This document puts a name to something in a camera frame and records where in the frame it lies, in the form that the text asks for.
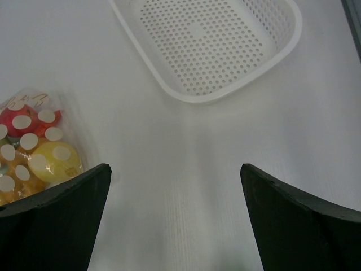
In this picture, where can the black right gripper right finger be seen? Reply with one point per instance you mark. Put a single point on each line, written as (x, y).
(295, 230)

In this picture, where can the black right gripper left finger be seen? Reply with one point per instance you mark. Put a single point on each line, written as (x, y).
(55, 229)

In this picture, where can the yellow fake pear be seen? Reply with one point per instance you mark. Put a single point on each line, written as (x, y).
(55, 162)

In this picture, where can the clear zip top bag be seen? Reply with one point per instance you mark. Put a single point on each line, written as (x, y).
(58, 121)

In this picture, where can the orange fake fruit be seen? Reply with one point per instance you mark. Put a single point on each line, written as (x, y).
(25, 182)

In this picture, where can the white perforated plastic basket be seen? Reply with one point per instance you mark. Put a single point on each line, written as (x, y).
(201, 51)

